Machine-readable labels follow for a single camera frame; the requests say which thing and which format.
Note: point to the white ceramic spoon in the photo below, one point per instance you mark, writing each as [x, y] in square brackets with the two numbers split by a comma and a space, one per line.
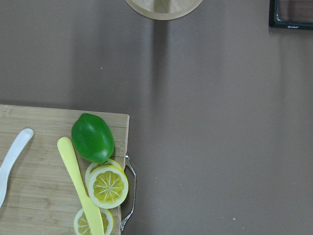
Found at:
[17, 146]

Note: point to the green toy lime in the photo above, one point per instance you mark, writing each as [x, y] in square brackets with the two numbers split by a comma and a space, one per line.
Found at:
[92, 138]

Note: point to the upper lemon slice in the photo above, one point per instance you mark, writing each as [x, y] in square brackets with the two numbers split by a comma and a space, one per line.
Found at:
[107, 184]

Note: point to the lemon slice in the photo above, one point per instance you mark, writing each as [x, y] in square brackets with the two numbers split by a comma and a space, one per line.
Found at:
[81, 226]
[107, 184]

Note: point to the wooden mug tree stand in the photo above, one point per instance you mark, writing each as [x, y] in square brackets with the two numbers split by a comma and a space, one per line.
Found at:
[163, 9]

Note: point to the yellow plastic knife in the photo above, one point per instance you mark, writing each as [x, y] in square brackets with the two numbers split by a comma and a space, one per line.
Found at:
[92, 212]

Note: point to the lower lemon slice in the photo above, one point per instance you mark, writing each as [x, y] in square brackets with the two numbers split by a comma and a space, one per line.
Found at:
[81, 226]

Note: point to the wooden cutting board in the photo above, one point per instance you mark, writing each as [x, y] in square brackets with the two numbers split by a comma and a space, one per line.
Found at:
[41, 198]

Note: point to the black framed tray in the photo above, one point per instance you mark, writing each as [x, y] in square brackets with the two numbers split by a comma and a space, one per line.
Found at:
[291, 14]

